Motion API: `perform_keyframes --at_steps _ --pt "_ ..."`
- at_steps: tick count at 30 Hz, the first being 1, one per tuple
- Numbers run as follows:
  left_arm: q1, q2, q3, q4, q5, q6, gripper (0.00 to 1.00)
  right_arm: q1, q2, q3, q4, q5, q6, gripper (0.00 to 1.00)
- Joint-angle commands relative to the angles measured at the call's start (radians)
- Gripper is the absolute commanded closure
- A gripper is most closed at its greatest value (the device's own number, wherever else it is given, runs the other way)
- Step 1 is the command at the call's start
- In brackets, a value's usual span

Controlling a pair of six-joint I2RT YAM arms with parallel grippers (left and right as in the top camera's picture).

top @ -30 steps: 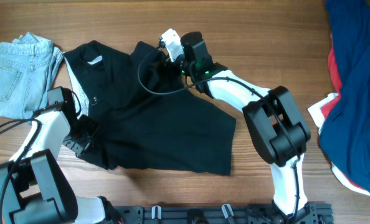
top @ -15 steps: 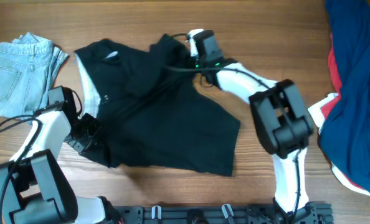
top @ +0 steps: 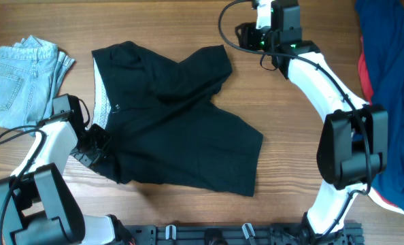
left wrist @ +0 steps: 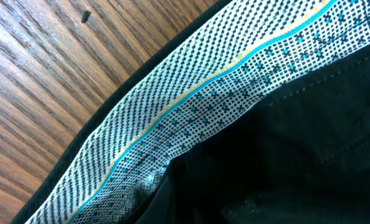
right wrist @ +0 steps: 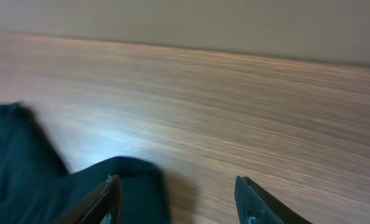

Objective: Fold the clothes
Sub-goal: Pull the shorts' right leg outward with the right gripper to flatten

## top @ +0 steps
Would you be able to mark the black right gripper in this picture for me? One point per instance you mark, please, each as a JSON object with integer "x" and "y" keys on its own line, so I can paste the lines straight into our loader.
{"x": 244, "y": 35}

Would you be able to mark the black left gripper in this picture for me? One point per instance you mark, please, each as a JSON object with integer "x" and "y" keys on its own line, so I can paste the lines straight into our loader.
{"x": 87, "y": 156}

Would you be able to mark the black shorts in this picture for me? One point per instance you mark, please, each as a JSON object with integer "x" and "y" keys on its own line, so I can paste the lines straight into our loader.
{"x": 164, "y": 127}

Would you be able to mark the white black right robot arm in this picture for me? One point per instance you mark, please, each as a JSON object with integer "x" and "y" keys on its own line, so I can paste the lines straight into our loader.
{"x": 353, "y": 144}

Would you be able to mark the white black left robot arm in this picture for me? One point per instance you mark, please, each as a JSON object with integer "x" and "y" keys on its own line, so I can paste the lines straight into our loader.
{"x": 36, "y": 205}

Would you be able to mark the folded light blue jeans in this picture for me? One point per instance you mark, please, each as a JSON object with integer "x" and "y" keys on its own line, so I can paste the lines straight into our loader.
{"x": 31, "y": 74}

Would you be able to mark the blue garment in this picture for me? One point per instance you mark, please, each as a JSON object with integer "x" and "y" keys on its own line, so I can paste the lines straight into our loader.
{"x": 382, "y": 28}

